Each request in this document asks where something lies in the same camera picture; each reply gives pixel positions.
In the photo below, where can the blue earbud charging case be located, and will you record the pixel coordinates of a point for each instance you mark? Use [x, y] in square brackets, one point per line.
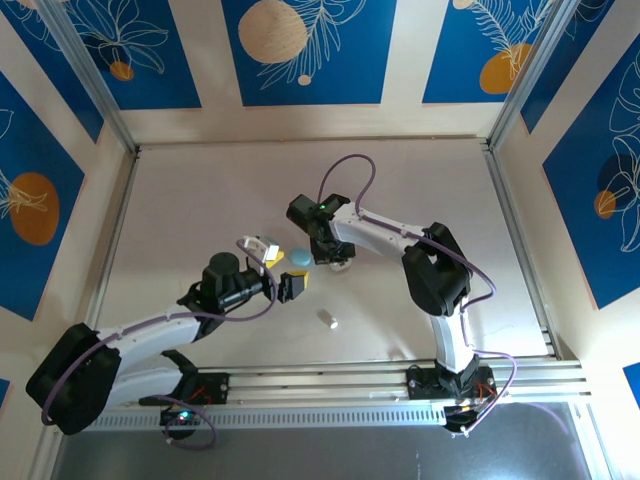
[301, 256]

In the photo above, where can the white earbud charging case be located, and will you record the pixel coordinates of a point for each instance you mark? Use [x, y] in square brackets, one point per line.
[340, 268]

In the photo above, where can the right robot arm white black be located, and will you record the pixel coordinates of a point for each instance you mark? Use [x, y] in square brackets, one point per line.
[435, 270]

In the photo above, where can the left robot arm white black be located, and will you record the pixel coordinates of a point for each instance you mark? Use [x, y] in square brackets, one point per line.
[150, 332]

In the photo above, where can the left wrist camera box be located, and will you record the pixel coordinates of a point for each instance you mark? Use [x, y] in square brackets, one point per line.
[270, 245]

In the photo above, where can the aluminium mounting rail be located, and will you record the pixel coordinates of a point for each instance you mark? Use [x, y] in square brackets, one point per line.
[325, 385]

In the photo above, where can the aluminium table side rail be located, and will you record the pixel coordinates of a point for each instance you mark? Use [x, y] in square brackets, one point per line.
[500, 175]
[111, 250]

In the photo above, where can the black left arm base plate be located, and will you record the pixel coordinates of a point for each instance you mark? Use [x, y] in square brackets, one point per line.
[217, 387]

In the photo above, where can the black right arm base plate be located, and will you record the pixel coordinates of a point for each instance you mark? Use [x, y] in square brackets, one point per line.
[420, 385]

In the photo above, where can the aluminium frame post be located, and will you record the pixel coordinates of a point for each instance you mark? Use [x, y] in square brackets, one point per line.
[528, 70]
[87, 65]

